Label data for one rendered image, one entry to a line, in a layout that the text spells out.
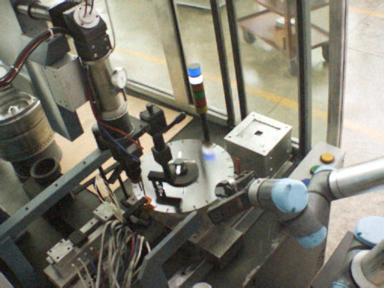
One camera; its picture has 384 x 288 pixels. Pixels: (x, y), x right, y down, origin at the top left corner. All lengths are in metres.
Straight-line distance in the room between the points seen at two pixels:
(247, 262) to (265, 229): 0.14
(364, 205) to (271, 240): 1.19
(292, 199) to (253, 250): 0.49
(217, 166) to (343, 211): 1.25
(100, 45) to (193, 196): 0.57
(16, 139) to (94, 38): 0.85
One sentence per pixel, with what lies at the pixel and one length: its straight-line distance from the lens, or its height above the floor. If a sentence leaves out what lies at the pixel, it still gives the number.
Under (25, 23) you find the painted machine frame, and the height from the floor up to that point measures 1.51.
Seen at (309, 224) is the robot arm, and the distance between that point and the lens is 1.02.
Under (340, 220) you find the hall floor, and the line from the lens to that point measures 2.46.
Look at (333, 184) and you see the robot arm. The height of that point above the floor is 1.13.
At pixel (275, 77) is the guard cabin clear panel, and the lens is 1.57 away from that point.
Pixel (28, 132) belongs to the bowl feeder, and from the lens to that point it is 1.74.
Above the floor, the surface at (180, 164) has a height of 1.00.
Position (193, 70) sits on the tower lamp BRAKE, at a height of 1.15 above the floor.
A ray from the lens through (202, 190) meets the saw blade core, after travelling 1.33.
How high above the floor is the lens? 1.91
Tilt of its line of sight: 39 degrees down
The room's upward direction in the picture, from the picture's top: 12 degrees counter-clockwise
